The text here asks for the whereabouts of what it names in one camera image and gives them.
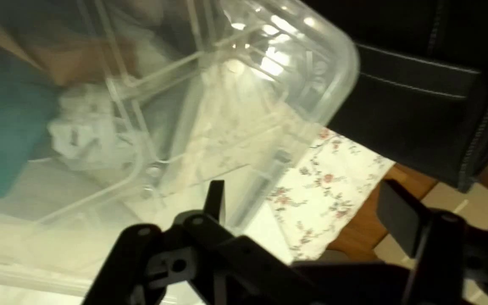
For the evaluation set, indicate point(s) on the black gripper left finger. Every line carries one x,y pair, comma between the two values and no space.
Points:
214,200

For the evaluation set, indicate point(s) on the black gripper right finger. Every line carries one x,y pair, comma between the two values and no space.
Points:
402,213

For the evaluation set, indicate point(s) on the black shopping bag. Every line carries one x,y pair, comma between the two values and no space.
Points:
423,90

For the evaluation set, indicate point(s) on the clear plastic storage tote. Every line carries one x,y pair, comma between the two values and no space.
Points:
157,98

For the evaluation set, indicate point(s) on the floral bed sheet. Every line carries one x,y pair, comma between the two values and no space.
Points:
321,203

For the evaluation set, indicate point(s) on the teal cloth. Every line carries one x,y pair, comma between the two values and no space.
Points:
28,101

